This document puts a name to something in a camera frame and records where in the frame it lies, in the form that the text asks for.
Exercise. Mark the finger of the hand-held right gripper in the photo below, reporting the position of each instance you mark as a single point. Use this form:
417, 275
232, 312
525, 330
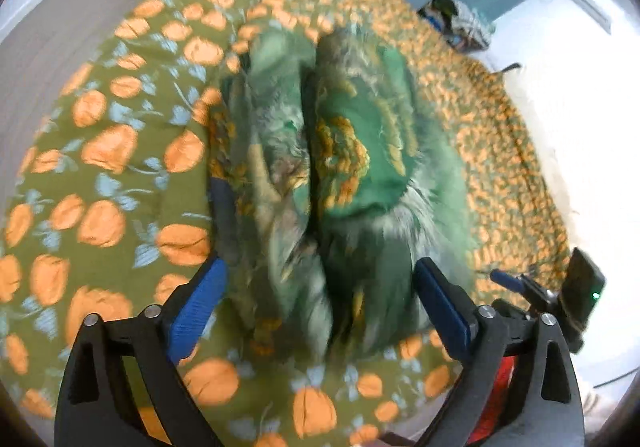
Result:
505, 278

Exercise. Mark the green landscape print jacket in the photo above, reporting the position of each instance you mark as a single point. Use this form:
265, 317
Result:
360, 167

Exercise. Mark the orange floral green bedsheet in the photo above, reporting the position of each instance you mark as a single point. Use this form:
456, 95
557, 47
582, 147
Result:
100, 147

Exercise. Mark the pile of clothes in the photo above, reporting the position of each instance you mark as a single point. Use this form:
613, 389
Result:
465, 24

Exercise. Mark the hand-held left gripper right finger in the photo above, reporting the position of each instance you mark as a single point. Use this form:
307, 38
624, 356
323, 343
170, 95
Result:
442, 307

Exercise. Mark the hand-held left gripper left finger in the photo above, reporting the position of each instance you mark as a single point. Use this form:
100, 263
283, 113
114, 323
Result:
197, 307

